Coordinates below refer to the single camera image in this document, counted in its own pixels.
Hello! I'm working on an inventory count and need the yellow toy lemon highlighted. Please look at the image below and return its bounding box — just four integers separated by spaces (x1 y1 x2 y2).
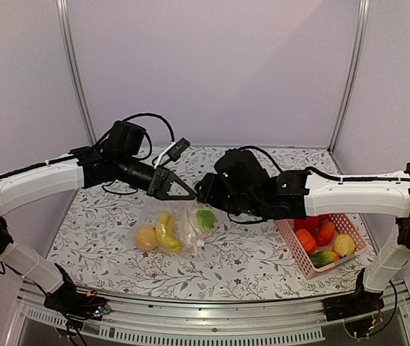
135 225 158 252

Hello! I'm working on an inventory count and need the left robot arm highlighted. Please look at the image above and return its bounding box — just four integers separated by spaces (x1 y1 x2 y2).
0 115 196 313

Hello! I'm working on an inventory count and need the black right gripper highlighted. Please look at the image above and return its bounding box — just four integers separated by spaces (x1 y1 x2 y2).
194 173 262 218

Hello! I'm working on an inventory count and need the aluminium frame post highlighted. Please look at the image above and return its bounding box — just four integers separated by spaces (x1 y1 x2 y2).
328 0 370 154
55 0 97 145

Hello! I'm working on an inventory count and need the orange toy tangerine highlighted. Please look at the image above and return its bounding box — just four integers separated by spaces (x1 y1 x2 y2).
295 229 317 254

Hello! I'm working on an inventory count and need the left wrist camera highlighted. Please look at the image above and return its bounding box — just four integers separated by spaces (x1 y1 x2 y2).
153 138 190 168

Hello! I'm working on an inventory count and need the red toy apple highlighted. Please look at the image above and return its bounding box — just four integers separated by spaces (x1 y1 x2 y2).
293 217 318 233
317 215 329 222

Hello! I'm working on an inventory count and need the front aluminium rail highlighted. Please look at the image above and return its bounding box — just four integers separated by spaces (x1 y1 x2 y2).
6 282 410 345

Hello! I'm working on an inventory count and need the white toy cauliflower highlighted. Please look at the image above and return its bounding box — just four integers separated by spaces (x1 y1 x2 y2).
178 201 217 257

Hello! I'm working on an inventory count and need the left aluminium frame post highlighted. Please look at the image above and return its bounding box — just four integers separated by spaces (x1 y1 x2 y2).
55 0 97 145

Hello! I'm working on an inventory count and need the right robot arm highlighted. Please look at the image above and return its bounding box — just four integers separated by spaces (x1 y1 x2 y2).
195 148 410 314

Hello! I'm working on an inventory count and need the clear zip top bag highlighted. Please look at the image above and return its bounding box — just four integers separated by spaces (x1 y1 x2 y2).
126 198 223 258

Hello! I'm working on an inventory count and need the red orange toy mango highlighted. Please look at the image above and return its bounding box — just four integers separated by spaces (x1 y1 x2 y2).
316 221 336 247

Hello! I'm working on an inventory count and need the yellow toy banana bunch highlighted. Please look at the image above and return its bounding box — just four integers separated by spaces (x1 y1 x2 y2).
155 211 182 254

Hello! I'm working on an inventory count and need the yellow toy corn piece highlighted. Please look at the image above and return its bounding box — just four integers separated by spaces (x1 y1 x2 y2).
333 234 356 258

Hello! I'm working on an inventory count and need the small circuit board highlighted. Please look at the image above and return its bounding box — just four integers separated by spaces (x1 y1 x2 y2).
89 303 111 320

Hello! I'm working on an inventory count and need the green orange toy mango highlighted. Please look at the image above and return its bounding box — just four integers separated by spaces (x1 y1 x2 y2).
309 250 340 269

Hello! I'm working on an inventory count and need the right aluminium frame post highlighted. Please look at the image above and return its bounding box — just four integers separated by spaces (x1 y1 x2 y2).
328 0 370 154

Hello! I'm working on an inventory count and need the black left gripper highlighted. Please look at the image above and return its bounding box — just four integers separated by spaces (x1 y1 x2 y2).
116 154 197 200

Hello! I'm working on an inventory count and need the pink plastic basket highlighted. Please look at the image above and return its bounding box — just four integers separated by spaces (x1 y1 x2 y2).
275 213 367 280

